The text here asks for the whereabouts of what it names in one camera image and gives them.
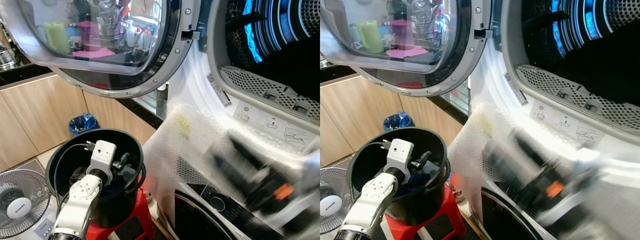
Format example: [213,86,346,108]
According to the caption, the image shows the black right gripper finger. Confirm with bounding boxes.
[486,145,528,192]
[226,129,275,165]
[512,127,556,164]
[210,147,253,193]

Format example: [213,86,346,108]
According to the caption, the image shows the clear bubble wrap sheet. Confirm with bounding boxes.
[142,104,321,228]

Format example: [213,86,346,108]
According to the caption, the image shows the black front washing machine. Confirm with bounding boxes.
[477,170,640,240]
[167,165,321,240]

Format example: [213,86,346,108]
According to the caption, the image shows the dark blue garment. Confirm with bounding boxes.
[97,170,128,196]
[397,172,433,197]

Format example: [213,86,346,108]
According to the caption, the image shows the bin with blue bag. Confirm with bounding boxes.
[68,113,101,137]
[383,112,416,133]

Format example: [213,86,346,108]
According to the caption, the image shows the black plastic bucket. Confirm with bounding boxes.
[45,128,146,229]
[347,126,452,227]

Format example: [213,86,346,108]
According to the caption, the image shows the red plastic stool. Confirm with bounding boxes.
[84,187,156,240]
[382,175,470,240]

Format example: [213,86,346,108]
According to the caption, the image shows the white dryer with drum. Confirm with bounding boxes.
[165,0,321,151]
[469,0,640,163]

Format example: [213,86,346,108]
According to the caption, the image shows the white floor fan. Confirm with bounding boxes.
[0,169,57,240]
[320,167,355,236]

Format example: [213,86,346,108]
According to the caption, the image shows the round glass dryer door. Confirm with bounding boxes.
[320,0,495,99]
[0,0,202,99]

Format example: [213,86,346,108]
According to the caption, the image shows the wooden kitchen cabinets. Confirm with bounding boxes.
[320,75,464,168]
[0,74,157,172]

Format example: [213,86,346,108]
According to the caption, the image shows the pink table mat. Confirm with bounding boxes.
[385,46,430,60]
[72,47,116,60]

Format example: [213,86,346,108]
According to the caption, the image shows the pink plastic jug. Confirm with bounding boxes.
[76,21,101,52]
[389,20,416,51]

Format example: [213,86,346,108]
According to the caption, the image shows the green plastic cup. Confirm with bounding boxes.
[356,20,385,55]
[43,21,71,55]

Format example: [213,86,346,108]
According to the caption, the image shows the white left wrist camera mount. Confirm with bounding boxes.
[86,140,118,177]
[384,138,415,174]

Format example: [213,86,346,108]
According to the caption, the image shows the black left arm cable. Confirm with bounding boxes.
[52,142,97,203]

